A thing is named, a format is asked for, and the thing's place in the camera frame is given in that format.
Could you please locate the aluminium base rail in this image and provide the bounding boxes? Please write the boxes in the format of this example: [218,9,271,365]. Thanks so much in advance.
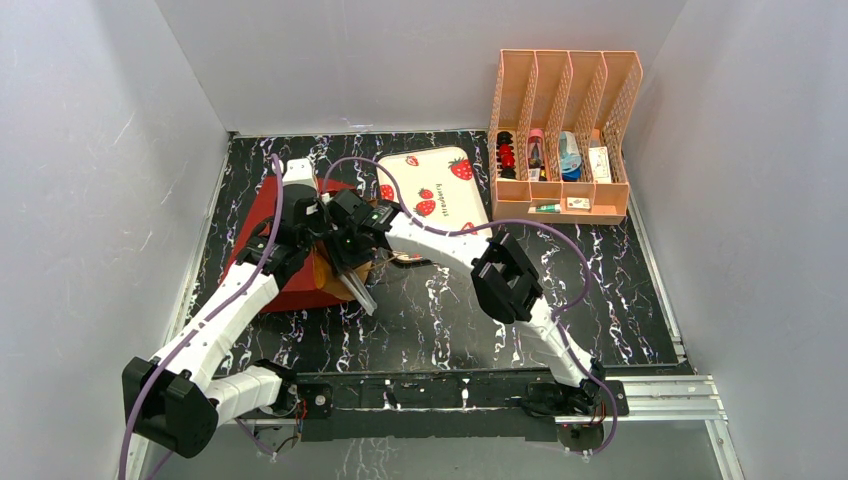
[123,360,726,458]

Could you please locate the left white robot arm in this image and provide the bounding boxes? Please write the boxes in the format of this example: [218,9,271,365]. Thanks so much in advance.
[122,184,320,458]

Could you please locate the red brown paper bag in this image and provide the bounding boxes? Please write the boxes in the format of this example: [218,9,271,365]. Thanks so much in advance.
[220,178,376,313]

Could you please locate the metal tongs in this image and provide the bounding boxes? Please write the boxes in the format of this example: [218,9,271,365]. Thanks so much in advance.
[340,265,377,316]

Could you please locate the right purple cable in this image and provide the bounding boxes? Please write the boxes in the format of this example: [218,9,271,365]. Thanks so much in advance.
[320,156,620,458]

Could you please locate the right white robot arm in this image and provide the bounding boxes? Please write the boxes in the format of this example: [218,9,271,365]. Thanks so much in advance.
[322,190,604,416]

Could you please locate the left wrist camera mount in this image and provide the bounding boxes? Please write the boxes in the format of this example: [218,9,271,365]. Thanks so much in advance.
[282,158,318,191]

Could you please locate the pink tube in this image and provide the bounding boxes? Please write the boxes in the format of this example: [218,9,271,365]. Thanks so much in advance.
[527,129,547,182]

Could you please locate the small white card box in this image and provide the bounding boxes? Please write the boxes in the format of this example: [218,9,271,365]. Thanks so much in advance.
[565,197,591,211]

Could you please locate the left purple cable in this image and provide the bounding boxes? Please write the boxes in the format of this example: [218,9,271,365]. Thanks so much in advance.
[117,153,286,480]

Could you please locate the strawberry print tray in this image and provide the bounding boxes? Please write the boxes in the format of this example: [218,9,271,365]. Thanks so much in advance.
[378,146,492,273]

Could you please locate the peach desk organizer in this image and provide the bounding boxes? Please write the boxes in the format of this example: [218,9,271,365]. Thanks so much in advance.
[488,49,643,225]

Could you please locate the purple cable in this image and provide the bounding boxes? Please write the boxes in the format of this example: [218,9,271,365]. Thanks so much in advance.
[117,153,286,480]
[320,156,620,458]

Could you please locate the red black bottle stack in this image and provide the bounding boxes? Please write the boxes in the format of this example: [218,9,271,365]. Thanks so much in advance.
[496,131,517,180]

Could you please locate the green white tube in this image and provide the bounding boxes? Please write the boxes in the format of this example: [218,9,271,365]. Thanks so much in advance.
[528,203,562,214]

